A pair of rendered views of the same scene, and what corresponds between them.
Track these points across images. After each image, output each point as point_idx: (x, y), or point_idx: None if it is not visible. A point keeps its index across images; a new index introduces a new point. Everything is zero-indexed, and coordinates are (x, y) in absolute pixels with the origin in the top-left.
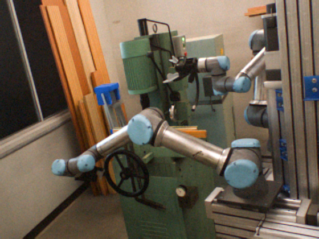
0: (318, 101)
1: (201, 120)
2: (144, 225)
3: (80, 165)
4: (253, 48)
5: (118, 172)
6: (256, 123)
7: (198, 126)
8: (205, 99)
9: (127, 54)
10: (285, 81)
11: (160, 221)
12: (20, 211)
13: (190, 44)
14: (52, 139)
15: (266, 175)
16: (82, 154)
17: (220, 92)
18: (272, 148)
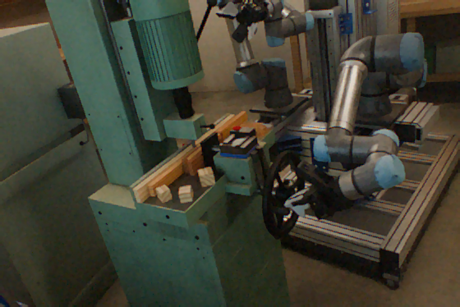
0: (366, 15)
1: (69, 168)
2: (250, 292)
3: (397, 143)
4: (228, 0)
5: (217, 235)
6: (262, 84)
7: (68, 180)
8: (66, 131)
9: (181, 6)
10: (355, 1)
11: (264, 263)
12: None
13: (18, 38)
14: None
15: (305, 125)
16: (370, 138)
17: (284, 39)
18: (335, 79)
